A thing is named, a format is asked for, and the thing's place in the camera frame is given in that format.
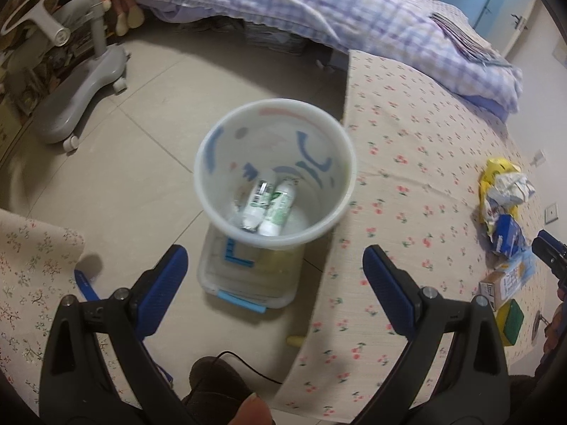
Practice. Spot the brown fuzzy slipper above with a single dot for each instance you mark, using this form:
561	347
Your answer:
217	392

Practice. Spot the grey round disc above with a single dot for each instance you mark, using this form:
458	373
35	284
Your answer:
535	327

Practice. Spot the white green plastic bottle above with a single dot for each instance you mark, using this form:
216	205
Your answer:
279	208

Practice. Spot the floral fabric cover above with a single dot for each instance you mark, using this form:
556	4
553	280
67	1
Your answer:
38	261

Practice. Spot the grey wall switch plate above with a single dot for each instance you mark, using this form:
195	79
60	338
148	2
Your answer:
551	213

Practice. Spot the cherry print bed sheet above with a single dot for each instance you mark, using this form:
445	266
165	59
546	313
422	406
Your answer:
420	151

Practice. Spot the operator thumb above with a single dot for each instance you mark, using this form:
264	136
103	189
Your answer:
253	411

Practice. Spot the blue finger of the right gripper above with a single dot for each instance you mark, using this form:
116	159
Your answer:
552	252

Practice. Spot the white nut snack wrapper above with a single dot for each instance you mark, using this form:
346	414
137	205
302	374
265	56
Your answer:
490	213

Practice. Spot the white paper ball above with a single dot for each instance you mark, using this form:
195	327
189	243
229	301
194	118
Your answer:
510	189

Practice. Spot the white wall socket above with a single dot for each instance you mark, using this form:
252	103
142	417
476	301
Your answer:
538	158

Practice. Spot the blue almond snack box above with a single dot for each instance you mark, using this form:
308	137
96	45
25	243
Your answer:
507	238

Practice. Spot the white patterned trash bin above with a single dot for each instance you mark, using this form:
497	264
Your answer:
282	139

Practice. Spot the green yellow sponge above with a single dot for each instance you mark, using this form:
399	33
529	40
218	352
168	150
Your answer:
509	319

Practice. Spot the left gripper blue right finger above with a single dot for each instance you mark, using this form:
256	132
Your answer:
394	288

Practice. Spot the folded striped cloth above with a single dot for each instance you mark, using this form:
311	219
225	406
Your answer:
469	45

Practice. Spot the clear plastic bottle in bin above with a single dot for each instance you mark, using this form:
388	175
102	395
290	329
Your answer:
257	204

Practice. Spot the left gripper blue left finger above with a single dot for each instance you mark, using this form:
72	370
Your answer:
156	288

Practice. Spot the pink plush doll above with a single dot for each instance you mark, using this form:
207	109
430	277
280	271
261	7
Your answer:
128	15

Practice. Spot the clear plastic storage box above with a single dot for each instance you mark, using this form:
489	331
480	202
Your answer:
251	278

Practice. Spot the light blue milk carton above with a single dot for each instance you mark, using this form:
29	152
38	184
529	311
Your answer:
508	279

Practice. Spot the purple plaid quilt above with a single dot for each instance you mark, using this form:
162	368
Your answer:
398	29

